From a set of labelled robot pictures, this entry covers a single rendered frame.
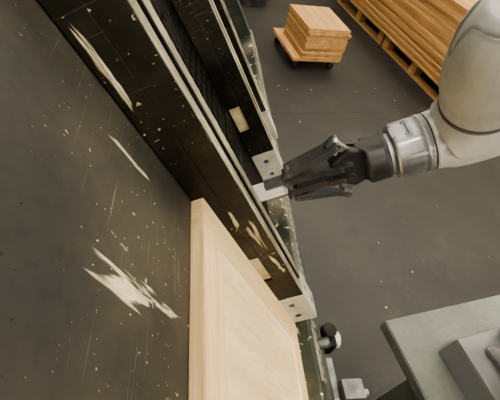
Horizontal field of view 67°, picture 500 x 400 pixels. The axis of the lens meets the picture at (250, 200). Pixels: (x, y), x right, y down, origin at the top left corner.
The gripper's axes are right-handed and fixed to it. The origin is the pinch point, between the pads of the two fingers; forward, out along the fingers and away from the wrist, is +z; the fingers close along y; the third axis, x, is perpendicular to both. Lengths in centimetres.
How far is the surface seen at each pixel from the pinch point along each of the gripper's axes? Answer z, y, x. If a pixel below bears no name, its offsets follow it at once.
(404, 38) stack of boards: -125, -196, -332
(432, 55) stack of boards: -136, -195, -287
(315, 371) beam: 3.8, -38.0, 18.7
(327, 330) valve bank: 1, -53, 5
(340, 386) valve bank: 2, -57, 18
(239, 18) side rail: 8, -29, -137
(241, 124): 7.2, -13.4, -38.0
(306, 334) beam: 4.3, -38.0, 10.7
